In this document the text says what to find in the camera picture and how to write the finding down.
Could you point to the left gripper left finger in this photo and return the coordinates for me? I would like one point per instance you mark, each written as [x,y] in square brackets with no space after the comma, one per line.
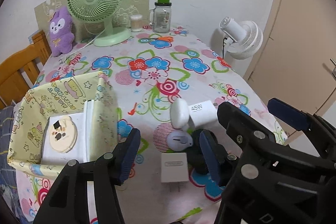
[124,156]

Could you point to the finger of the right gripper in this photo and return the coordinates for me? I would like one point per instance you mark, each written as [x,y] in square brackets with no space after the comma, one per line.
[239,126]
[288,114]

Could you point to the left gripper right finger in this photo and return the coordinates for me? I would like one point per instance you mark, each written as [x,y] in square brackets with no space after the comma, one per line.
[220,163]

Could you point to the black car key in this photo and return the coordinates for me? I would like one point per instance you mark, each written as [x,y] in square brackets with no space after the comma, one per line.
[194,154]

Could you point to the small white plug adapter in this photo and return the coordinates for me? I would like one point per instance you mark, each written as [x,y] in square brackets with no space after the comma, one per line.
[174,168]

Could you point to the lavender round gadget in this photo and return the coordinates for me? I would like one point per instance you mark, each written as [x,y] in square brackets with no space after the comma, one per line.
[179,140]

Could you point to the white 45W charger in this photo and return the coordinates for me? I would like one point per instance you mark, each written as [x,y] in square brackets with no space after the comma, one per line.
[202,113]

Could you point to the white power bank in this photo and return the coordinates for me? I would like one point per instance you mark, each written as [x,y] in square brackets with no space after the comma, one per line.
[87,126]

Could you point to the round bear compact mirror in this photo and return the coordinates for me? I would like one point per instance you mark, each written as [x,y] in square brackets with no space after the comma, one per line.
[62,133]

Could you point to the white earbuds case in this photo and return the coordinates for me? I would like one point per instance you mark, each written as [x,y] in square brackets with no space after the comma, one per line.
[179,114]

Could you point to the beige door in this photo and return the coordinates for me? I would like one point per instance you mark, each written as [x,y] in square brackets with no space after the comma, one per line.
[296,64]

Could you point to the white box inside bin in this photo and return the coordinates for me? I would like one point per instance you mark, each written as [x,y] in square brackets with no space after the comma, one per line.
[49,156]

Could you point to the yellow cartoon fabric storage box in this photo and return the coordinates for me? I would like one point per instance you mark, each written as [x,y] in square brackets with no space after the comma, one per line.
[62,97]

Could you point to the floral tablecloth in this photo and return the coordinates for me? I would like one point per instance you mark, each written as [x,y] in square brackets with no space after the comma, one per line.
[147,77]

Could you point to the white standing fan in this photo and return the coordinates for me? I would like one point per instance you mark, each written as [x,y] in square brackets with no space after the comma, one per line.
[242,39]

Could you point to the orange scissors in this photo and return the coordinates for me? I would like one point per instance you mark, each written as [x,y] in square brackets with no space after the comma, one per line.
[168,39]

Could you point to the wooden chair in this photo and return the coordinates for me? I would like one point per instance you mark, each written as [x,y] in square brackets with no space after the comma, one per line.
[13,84]

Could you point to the purple plush rabbit toy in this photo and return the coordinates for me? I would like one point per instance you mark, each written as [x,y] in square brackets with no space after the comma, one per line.
[61,36]

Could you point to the cotton swab container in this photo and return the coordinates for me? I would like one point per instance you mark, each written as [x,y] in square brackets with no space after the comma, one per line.
[136,22]

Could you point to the glass jar green lid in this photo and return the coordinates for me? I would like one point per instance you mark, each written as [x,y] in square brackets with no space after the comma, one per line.
[160,16]

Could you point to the beige cartoon placemat board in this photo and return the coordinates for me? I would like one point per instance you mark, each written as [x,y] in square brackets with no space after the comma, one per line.
[121,17]

